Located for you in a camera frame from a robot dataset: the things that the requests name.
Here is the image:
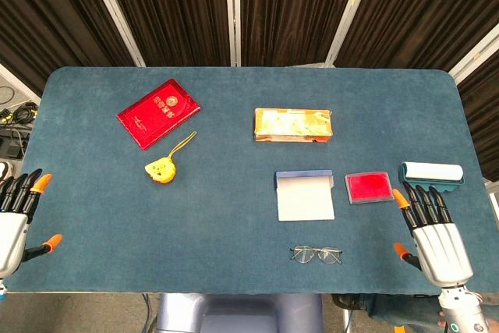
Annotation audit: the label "dark jeans leg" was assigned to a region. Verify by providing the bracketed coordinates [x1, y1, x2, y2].
[364, 293, 445, 333]

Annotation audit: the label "blue cable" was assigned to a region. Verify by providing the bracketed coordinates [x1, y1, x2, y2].
[141, 293, 152, 333]

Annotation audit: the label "yellow tape measure with strap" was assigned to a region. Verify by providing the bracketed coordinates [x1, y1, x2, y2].
[144, 131, 198, 185]

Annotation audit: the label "white and blue glasses case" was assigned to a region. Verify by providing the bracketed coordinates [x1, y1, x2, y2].
[274, 169, 336, 222]

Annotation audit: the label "white partition frame bar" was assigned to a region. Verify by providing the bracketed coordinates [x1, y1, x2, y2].
[225, 0, 242, 68]
[324, 0, 378, 68]
[82, 0, 147, 68]
[448, 23, 499, 85]
[0, 62, 42, 106]

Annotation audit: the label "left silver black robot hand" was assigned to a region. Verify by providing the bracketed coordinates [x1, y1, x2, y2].
[0, 168, 63, 279]

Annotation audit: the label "black shoe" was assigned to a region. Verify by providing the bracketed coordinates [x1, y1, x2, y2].
[332, 294, 366, 310]

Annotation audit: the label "teal lint roller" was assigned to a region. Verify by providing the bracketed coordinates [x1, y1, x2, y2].
[398, 161, 465, 196]

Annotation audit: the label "red certificate book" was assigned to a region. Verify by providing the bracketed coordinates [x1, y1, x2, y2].
[115, 78, 202, 151]

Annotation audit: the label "purple-grey robot base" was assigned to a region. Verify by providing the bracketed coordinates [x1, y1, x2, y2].
[155, 292, 324, 333]

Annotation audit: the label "black and yellow cable bundle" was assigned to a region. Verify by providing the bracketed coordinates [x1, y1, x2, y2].
[0, 101, 39, 126]

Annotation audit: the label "wire frame eyeglasses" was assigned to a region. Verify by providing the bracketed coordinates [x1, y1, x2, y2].
[288, 245, 344, 265]

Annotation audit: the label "golden rectangular box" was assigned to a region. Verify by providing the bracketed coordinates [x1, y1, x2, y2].
[253, 108, 334, 143]

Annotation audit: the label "dark brown curtain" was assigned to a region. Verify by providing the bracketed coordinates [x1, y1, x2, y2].
[334, 0, 499, 73]
[456, 60, 499, 182]
[239, 0, 366, 68]
[97, 0, 232, 68]
[0, 0, 136, 96]

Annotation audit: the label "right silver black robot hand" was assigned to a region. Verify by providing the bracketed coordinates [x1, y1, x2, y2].
[392, 182, 475, 289]

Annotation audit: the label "blue felt table mat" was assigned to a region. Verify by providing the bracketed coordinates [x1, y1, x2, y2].
[4, 66, 499, 296]

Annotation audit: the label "red ink stamp pad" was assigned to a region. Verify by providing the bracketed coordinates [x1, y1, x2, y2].
[344, 171, 395, 205]

